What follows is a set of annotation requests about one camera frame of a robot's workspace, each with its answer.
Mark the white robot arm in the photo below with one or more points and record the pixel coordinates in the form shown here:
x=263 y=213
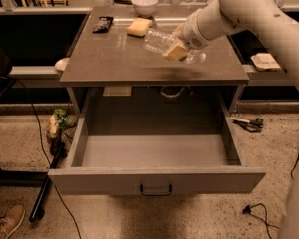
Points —
x=277 y=32

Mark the black table leg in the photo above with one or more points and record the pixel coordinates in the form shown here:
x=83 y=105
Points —
x=38 y=210

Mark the grey open drawer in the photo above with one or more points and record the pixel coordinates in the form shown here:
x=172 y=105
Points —
x=145 y=138

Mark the white foam tray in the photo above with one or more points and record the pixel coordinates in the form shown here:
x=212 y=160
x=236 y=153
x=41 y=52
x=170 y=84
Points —
x=265 y=62

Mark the brown shoe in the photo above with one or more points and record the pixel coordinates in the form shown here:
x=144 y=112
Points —
x=11 y=220

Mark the clear plastic water bottle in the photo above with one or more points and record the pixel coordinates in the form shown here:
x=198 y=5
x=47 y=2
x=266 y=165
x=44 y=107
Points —
x=155 y=41

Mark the white bowl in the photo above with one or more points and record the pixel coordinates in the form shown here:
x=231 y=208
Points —
x=145 y=8

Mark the black handled scissors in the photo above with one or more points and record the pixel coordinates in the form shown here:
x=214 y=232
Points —
x=250 y=125

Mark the bag of snacks on floor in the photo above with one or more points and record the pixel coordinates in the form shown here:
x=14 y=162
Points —
x=58 y=122

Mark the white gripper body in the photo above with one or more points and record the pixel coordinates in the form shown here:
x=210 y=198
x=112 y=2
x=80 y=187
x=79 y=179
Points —
x=192 y=34

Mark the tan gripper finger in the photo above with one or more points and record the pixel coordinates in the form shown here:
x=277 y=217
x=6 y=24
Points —
x=175 y=50

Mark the yellow sponge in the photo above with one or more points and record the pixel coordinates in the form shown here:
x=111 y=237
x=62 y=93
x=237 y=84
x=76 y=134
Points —
x=139 y=27

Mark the grey counter cabinet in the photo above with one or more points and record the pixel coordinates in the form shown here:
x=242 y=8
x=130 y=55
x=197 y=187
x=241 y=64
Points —
x=106 y=55

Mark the white plate at left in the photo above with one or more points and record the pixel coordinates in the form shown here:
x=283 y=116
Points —
x=61 y=64

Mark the black drawer handle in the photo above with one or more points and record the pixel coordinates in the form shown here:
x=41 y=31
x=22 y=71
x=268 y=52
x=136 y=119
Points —
x=156 y=191

